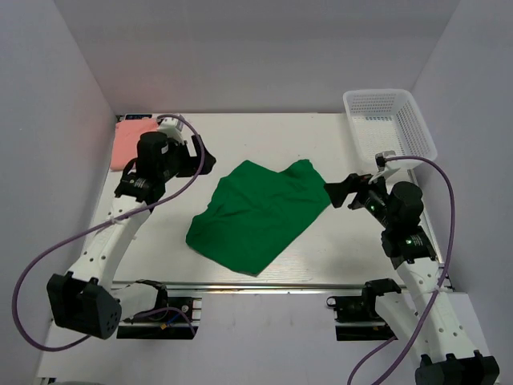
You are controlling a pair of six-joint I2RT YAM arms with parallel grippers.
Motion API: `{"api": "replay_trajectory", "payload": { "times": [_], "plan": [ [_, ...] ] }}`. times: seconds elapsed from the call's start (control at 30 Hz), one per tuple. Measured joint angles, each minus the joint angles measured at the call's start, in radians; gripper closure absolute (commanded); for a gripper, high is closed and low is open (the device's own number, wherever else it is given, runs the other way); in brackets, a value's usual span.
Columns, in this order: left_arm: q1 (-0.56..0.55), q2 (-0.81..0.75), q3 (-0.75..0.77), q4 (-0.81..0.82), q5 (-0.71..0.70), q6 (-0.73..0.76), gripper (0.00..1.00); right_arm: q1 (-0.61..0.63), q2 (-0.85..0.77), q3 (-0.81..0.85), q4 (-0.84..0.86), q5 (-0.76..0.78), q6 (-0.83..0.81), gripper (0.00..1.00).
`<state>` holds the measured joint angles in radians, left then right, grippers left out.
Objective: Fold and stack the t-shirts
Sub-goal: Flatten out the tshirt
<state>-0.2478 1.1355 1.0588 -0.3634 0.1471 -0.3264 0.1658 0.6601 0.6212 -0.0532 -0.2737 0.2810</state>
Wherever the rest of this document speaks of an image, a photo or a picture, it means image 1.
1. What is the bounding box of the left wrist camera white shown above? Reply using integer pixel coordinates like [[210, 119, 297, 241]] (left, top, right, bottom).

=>
[[156, 115, 185, 144]]

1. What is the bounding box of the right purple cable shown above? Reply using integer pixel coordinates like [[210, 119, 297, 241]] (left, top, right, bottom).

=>
[[346, 155, 457, 385]]

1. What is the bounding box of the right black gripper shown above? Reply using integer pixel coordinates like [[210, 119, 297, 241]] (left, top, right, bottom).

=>
[[324, 169, 397, 229]]

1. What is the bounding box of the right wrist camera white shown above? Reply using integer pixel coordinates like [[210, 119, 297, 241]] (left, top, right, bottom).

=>
[[369, 150, 400, 184]]

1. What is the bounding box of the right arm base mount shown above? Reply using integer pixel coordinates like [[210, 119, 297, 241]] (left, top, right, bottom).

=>
[[326, 278, 402, 342]]

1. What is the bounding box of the white plastic mesh basket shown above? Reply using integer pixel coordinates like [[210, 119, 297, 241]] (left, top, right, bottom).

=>
[[343, 89, 438, 172]]

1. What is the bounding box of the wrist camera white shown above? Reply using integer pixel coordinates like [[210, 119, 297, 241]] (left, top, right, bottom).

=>
[[369, 150, 400, 184], [156, 115, 185, 144]]

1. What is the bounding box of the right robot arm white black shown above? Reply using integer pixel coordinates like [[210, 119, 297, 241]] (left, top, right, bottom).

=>
[[324, 173, 499, 384]]

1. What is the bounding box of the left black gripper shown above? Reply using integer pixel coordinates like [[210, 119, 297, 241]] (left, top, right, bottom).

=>
[[159, 135, 216, 181]]

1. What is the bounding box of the folded pink t shirt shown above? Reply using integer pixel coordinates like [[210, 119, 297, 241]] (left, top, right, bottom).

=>
[[110, 118, 158, 172]]

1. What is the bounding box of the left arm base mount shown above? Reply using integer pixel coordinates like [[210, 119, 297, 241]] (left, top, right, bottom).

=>
[[111, 280, 202, 340]]

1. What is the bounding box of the green t shirt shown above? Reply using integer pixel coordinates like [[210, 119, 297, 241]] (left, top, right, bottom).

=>
[[185, 159, 330, 277]]

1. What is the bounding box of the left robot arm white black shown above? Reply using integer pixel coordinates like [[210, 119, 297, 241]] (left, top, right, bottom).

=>
[[46, 132, 216, 339]]

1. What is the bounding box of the dark label plate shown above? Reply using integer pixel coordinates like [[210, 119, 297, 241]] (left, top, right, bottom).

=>
[[124, 114, 152, 120]]

